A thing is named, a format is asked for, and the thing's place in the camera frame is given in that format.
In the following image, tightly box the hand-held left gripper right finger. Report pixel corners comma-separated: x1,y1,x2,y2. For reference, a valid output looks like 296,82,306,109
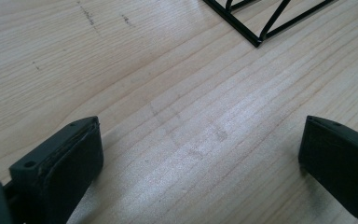
297,115,358,224

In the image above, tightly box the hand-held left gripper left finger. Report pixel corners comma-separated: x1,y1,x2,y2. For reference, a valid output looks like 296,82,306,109
8,116,104,224

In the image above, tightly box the black wire rack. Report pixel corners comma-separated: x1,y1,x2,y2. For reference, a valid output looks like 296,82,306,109
202,0,337,49

